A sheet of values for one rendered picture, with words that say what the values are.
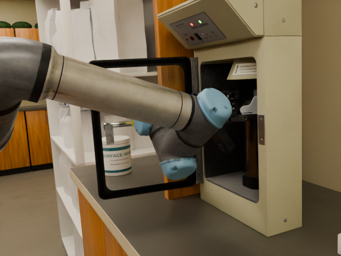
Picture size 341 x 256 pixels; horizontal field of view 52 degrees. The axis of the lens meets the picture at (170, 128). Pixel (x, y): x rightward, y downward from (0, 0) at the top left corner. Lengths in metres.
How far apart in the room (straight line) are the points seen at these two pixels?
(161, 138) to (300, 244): 0.40
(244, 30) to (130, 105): 0.34
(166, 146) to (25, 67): 0.34
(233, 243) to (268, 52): 0.45
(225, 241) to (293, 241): 0.16
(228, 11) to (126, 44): 1.38
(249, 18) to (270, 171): 0.35
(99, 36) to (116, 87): 1.41
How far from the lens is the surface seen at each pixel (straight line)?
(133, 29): 2.15
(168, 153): 0.75
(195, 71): 1.08
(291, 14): 0.88
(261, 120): 0.84
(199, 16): 0.89
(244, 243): 0.88
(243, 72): 0.92
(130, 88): 0.61
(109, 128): 1.00
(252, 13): 0.81
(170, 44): 1.11
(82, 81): 0.58
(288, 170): 0.90
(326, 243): 0.91
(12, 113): 0.64
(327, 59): 1.27
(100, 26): 2.00
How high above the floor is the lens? 1.34
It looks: 8 degrees down
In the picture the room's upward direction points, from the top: 3 degrees counter-clockwise
